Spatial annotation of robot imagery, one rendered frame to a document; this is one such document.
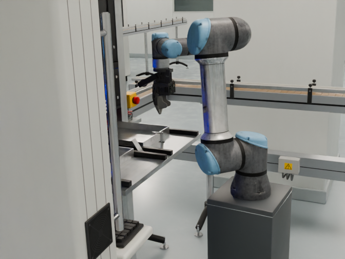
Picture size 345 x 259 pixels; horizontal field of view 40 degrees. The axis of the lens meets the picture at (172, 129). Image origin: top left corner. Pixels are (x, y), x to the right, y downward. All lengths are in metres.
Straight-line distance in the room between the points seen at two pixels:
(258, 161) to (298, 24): 1.78
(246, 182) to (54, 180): 0.82
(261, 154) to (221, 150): 0.16
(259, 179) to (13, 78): 0.98
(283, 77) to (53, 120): 2.52
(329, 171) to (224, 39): 1.50
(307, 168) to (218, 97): 1.40
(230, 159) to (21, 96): 0.81
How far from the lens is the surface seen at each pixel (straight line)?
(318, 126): 3.44
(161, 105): 2.10
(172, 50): 1.93
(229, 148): 1.63
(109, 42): 1.20
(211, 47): 1.57
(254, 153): 1.68
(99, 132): 1.16
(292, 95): 2.78
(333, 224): 3.35
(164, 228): 3.20
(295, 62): 3.37
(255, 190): 1.73
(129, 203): 2.50
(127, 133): 2.22
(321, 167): 2.89
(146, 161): 1.86
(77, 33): 1.06
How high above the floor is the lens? 1.53
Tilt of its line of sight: 17 degrees down
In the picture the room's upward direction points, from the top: 2 degrees counter-clockwise
